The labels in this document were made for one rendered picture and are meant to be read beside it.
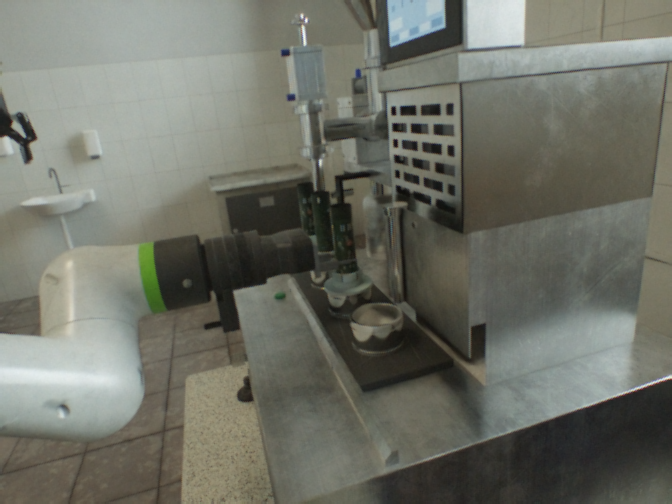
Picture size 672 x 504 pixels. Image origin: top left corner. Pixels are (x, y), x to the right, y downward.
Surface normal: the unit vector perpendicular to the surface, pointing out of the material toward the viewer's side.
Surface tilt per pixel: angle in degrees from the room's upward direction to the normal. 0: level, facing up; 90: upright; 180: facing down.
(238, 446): 0
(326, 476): 0
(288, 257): 90
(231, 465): 0
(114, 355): 49
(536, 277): 90
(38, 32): 90
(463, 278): 90
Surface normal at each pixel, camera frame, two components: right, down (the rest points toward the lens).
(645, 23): -0.95, 0.18
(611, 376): -0.11, -0.94
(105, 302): 0.62, -0.54
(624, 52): 0.29, 0.28
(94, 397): 0.71, -0.05
